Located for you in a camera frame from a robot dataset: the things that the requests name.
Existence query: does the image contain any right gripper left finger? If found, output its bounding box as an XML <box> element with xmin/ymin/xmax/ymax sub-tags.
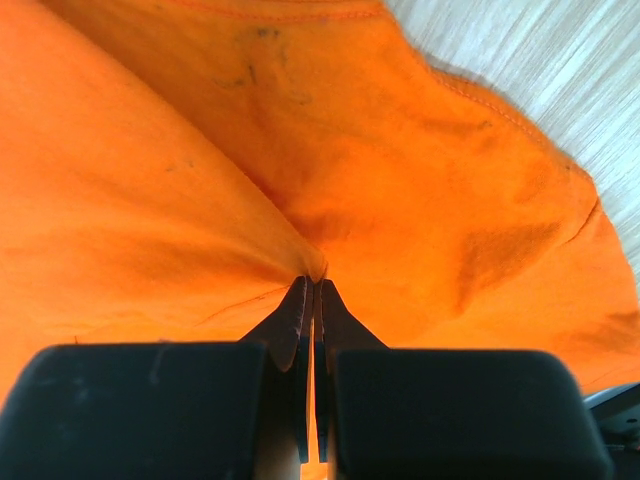
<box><xmin>1</xmin><ymin>277</ymin><xmax>311</xmax><ymax>479</ymax></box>

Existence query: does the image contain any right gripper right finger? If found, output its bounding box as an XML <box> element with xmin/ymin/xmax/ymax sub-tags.
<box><xmin>314</xmin><ymin>280</ymin><xmax>614</xmax><ymax>479</ymax></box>

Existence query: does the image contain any aluminium frame rail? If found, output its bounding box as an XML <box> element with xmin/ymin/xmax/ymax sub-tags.
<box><xmin>584</xmin><ymin>383</ymin><xmax>640</xmax><ymax>451</ymax></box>

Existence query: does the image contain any orange t shirt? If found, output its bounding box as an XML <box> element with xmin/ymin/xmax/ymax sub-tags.
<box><xmin>0</xmin><ymin>0</ymin><xmax>640</xmax><ymax>480</ymax></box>

